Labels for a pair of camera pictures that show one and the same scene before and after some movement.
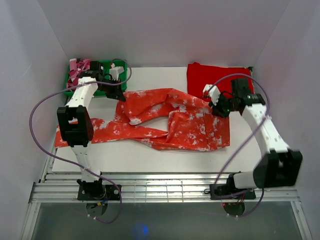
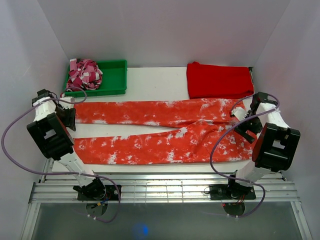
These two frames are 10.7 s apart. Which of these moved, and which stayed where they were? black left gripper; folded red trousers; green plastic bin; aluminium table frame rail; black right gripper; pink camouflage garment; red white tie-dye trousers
Moved: black left gripper; black right gripper; red white tie-dye trousers
Stayed: green plastic bin; pink camouflage garment; folded red trousers; aluminium table frame rail
